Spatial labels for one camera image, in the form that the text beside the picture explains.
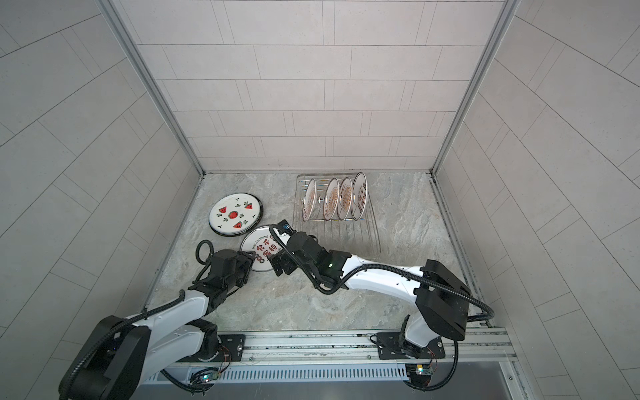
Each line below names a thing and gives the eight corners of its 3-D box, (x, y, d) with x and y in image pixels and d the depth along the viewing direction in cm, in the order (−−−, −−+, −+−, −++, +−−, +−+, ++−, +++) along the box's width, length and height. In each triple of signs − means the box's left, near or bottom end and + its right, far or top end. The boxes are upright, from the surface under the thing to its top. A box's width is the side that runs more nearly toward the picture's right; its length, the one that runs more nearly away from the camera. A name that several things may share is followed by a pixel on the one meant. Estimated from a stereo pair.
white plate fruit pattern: (205, 236, 97) (201, 232, 94) (219, 198, 109) (216, 193, 106) (257, 237, 97) (255, 232, 94) (265, 199, 109) (264, 193, 106)
